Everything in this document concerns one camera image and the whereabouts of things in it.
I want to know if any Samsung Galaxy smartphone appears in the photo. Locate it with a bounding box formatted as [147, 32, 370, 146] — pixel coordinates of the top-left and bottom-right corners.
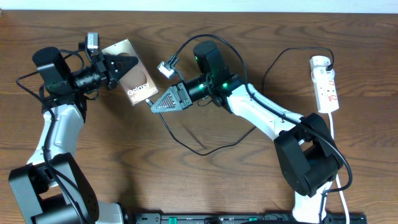
[102, 39, 159, 106]

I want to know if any black charging cable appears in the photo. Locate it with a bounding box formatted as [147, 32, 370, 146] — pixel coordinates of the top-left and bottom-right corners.
[145, 47, 335, 156]

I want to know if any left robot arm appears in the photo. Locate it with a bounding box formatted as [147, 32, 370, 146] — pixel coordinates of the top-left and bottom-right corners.
[9, 42, 139, 223]

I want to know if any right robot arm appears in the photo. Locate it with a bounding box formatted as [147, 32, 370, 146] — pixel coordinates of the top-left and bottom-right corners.
[150, 40, 346, 223]

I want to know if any white power strip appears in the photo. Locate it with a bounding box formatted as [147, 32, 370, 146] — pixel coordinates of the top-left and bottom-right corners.
[310, 55, 339, 114]

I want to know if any black right camera cable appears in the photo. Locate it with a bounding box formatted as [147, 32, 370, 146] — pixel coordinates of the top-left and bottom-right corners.
[172, 34, 353, 224]

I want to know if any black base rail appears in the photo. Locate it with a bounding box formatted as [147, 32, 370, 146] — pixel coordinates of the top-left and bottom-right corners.
[132, 211, 368, 224]

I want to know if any white power strip cord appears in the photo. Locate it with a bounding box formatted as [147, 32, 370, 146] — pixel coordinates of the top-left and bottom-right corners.
[328, 112, 351, 224]

